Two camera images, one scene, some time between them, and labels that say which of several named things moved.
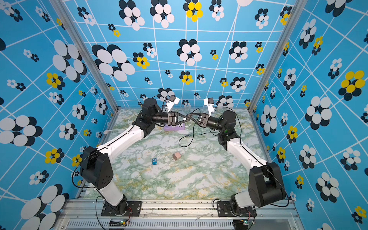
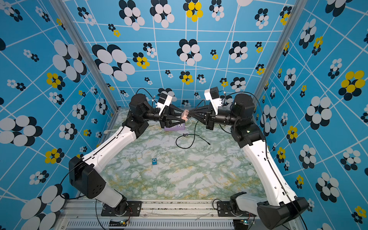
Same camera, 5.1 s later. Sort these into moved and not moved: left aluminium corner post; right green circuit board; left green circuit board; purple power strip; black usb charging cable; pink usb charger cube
Moved: pink usb charger cube; black usb charging cable
Not moved: left green circuit board; right green circuit board; left aluminium corner post; purple power strip
